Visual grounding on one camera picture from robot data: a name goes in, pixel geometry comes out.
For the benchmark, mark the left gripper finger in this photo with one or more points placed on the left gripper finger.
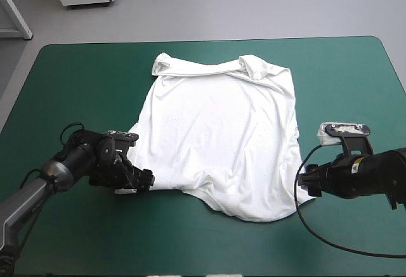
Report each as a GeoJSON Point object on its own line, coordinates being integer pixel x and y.
{"type": "Point", "coordinates": [145, 179]}

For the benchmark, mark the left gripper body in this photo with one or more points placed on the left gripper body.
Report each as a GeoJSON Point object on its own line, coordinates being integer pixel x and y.
{"type": "Point", "coordinates": [111, 169]}

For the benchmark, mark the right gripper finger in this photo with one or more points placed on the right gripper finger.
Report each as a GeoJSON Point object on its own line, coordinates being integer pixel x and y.
{"type": "Point", "coordinates": [309, 185]}
{"type": "Point", "coordinates": [311, 168]}

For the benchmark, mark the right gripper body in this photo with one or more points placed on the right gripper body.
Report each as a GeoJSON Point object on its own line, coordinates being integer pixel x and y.
{"type": "Point", "coordinates": [345, 177]}

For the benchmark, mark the white T-shirt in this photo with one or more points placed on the white T-shirt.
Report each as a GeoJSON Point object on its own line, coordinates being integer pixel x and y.
{"type": "Point", "coordinates": [219, 131]}

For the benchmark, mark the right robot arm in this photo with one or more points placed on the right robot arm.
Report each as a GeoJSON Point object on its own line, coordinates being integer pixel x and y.
{"type": "Point", "coordinates": [390, 175]}

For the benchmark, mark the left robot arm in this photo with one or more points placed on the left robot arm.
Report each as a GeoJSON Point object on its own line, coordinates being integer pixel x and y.
{"type": "Point", "coordinates": [30, 196]}

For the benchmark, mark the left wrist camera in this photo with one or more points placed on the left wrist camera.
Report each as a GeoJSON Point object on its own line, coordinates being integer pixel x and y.
{"type": "Point", "coordinates": [123, 137]}

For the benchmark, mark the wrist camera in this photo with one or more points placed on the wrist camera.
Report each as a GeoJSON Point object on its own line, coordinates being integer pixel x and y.
{"type": "Point", "coordinates": [339, 131]}
{"type": "Point", "coordinates": [123, 137]}

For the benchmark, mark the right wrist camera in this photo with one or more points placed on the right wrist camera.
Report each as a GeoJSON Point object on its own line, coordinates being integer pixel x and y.
{"type": "Point", "coordinates": [339, 131]}

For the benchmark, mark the white table frame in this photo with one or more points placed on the white table frame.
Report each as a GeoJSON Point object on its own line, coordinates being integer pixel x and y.
{"type": "Point", "coordinates": [16, 10]}

